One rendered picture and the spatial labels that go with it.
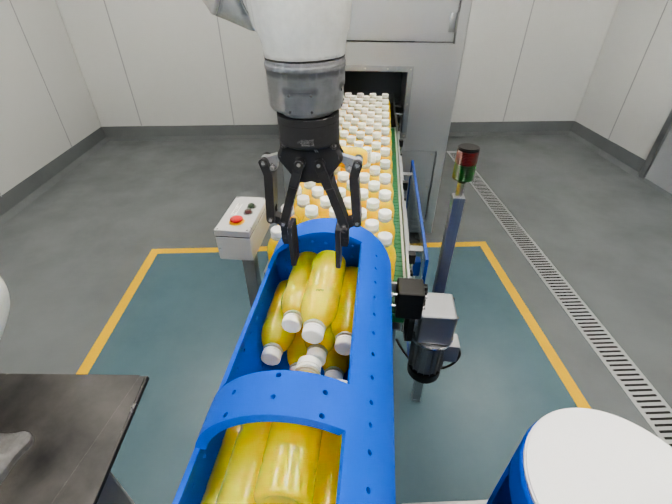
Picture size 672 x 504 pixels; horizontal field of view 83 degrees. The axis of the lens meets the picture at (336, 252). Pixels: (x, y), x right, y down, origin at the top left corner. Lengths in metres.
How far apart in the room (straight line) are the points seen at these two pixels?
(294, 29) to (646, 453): 0.80
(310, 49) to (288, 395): 0.40
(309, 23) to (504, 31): 4.93
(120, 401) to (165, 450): 1.14
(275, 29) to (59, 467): 0.73
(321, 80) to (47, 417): 0.75
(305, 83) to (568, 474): 0.68
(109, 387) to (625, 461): 0.91
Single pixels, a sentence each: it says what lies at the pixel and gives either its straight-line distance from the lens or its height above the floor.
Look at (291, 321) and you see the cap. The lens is 0.74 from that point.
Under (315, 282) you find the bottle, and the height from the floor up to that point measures 1.19.
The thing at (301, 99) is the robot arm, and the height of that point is 1.55.
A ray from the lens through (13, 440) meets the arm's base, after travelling 0.88.
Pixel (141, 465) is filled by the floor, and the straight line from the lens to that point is 2.00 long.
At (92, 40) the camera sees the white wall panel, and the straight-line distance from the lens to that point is 5.49.
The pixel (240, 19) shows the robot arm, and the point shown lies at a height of 1.62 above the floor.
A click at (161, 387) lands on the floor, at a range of 2.19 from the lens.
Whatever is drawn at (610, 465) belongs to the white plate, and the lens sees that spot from 0.81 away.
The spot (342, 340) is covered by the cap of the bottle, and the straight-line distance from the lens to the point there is 0.71.
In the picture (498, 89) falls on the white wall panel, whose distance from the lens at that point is 5.44.
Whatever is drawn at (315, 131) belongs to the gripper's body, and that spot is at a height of 1.52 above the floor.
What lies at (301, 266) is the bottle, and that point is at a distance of 0.83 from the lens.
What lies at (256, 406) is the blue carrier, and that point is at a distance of 0.52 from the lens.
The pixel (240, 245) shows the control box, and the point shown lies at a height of 1.05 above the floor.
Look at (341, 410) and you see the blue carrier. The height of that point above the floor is 1.22.
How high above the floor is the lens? 1.66
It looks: 36 degrees down
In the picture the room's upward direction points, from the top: straight up
